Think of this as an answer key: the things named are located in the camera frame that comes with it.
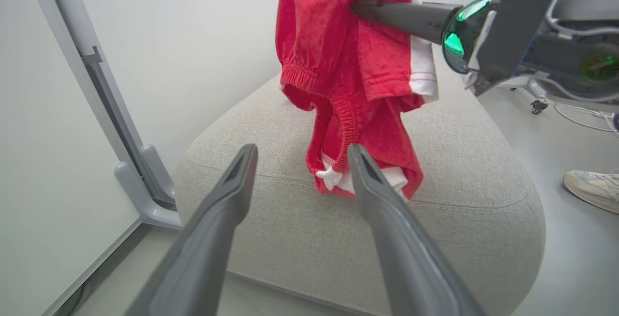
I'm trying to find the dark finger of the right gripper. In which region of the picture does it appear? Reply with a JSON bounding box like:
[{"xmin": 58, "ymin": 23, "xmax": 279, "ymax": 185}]
[{"xmin": 351, "ymin": 0, "xmax": 462, "ymax": 45}]

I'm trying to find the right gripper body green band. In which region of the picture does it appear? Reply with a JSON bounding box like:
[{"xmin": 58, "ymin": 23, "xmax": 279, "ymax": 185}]
[{"xmin": 442, "ymin": 0, "xmax": 572, "ymax": 97}]

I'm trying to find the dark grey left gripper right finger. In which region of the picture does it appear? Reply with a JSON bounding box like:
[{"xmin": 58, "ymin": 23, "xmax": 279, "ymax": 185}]
[{"xmin": 347, "ymin": 143, "xmax": 485, "ymax": 316}]

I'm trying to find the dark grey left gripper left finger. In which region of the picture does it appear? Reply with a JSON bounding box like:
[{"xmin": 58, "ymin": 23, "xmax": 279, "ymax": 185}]
[{"xmin": 125, "ymin": 143, "xmax": 259, "ymax": 316}]

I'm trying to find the red white sports garment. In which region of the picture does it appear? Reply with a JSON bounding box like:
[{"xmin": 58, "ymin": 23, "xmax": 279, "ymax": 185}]
[{"xmin": 276, "ymin": 0, "xmax": 440, "ymax": 201}]

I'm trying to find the white sneaker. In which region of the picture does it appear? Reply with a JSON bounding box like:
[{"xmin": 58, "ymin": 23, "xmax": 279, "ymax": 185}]
[{"xmin": 563, "ymin": 169, "xmax": 619, "ymax": 215}]

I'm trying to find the grey partition post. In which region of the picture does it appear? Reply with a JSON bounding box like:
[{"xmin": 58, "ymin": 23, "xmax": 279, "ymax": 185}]
[{"xmin": 23, "ymin": 0, "xmax": 183, "ymax": 230}]

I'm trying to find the white floor cable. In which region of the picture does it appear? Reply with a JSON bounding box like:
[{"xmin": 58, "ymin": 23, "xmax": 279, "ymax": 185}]
[{"xmin": 554, "ymin": 103, "xmax": 619, "ymax": 135}]

